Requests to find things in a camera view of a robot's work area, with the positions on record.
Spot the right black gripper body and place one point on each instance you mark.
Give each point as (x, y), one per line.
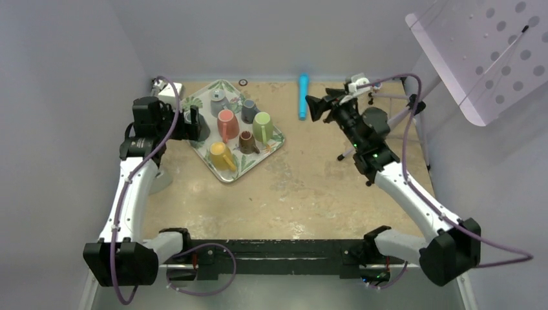
(346, 116)

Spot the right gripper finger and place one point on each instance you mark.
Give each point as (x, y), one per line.
(317, 106)
(335, 92)

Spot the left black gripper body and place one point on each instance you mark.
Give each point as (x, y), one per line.
(183, 130)

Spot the yellow mug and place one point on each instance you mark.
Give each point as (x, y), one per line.
(221, 157)

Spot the light green mug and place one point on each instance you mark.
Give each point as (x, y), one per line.
(262, 127)

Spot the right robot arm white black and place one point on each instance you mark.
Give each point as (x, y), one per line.
(449, 245)

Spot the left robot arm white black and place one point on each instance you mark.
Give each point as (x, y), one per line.
(120, 256)

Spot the dark grey mug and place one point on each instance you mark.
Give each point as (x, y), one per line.
(204, 127)

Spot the light grey mug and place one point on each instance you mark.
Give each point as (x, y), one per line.
(218, 101)

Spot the pink mug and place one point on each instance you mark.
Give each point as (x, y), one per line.
(228, 126)

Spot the blue grey textured mug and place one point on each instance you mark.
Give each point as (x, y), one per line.
(249, 111)

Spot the brown small mug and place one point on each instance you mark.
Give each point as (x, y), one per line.
(247, 144)

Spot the blue cylinder tube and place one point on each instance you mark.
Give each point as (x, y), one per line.
(303, 83)

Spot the white tripod stand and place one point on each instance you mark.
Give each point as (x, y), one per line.
(415, 106)

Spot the small red white figurine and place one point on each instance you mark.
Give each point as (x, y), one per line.
(376, 87)

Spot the leaf pattern serving tray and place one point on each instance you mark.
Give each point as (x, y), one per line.
(244, 163)

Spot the perforated translucent panel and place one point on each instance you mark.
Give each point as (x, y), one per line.
(489, 54)

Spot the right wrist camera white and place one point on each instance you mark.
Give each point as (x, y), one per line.
(356, 84)

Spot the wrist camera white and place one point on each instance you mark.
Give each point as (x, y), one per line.
(164, 92)
(356, 84)

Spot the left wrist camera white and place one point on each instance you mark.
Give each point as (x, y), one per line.
(164, 92)

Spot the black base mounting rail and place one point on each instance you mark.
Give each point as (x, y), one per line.
(344, 258)

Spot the aluminium frame rail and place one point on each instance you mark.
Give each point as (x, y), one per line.
(449, 246)

